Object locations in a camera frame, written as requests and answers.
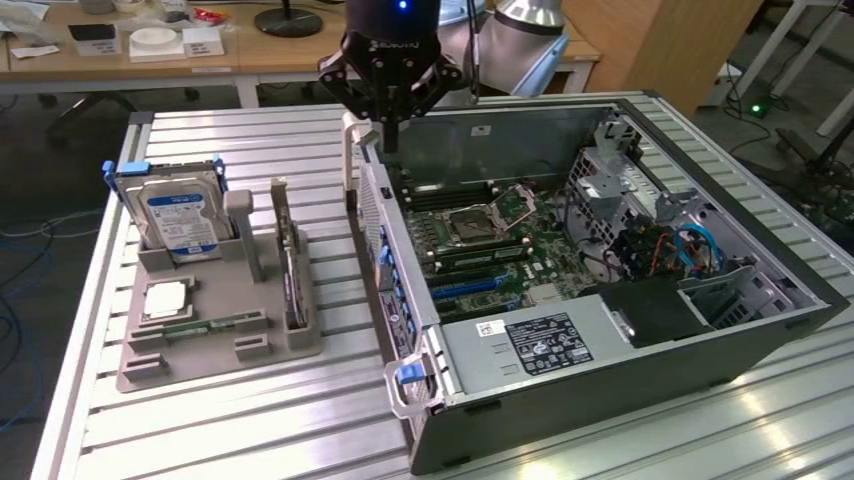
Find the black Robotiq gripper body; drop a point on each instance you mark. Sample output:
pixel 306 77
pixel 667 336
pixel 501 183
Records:
pixel 390 30

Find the green graphics card black heatsink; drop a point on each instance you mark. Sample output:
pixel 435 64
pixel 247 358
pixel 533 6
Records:
pixel 294 280

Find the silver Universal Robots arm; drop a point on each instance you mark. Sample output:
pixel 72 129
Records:
pixel 507 50

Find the long wooden desk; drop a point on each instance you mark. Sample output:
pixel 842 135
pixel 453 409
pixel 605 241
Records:
pixel 280 55

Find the black round lamp base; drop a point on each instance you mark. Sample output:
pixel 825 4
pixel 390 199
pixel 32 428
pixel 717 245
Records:
pixel 288 22

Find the plain white box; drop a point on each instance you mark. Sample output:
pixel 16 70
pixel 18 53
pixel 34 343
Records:
pixel 202 42

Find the red packet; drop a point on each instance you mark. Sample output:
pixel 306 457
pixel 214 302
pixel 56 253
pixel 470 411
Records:
pixel 208 16

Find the metal socket cover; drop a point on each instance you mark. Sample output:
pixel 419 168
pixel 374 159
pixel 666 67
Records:
pixel 515 205

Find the white round container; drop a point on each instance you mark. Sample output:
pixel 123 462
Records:
pixel 155 42

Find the CPU socket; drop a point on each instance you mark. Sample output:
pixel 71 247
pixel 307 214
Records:
pixel 474 225

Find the metal disk bay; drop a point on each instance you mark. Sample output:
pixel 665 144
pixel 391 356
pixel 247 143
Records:
pixel 610 185
pixel 734 300

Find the wooden cabinet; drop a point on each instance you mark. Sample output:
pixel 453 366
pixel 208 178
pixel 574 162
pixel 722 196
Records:
pixel 667 50

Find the hard disk in blue caddy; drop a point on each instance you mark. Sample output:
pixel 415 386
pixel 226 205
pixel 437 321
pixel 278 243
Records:
pixel 180 220

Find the black office chair base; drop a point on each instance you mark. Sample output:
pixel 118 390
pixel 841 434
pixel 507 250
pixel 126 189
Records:
pixel 100 100

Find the black installed RAM stick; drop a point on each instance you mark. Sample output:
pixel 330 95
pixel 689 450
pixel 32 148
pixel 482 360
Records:
pixel 481 257

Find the white box black lid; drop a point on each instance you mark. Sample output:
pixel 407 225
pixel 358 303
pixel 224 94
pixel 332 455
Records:
pixel 95 37

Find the grey cup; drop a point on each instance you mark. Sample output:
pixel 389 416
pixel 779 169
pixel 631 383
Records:
pixel 98 6

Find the green motherboard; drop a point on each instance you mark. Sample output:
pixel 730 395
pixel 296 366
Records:
pixel 547 260

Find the blue expansion slot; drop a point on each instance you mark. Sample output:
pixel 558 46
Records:
pixel 467 289

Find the white paper slip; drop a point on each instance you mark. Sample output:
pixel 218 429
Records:
pixel 34 51

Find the clear plastic bag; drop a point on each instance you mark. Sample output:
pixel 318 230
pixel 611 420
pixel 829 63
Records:
pixel 27 20

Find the grey printed parts rack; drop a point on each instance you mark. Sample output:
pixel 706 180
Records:
pixel 227 320

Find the silver CPU chip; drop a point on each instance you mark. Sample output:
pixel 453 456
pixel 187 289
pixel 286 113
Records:
pixel 164 299

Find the green RAM stick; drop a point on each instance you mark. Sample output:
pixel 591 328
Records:
pixel 200 327

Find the grey power supply unit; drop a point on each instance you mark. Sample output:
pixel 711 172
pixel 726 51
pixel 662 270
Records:
pixel 481 355

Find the black floor stand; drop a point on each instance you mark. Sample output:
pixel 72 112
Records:
pixel 817 160

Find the black open PC case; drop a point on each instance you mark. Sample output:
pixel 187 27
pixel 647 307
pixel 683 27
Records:
pixel 601 400

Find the green lit power switch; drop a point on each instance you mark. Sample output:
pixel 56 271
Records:
pixel 755 108

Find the white desk frame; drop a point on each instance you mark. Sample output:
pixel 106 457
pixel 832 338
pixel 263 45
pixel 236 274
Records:
pixel 767 45

